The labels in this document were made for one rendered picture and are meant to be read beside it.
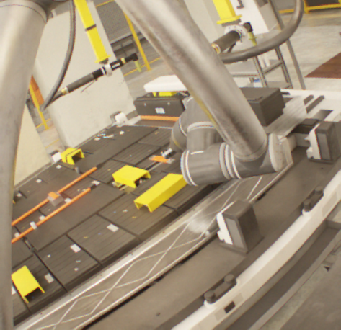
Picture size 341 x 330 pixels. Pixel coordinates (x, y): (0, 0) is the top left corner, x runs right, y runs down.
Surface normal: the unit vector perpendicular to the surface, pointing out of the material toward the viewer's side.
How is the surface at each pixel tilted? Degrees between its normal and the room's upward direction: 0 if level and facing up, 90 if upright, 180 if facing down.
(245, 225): 90
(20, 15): 70
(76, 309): 90
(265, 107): 90
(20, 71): 93
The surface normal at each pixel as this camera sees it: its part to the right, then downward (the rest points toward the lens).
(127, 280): 0.57, 0.10
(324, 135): -0.74, 0.50
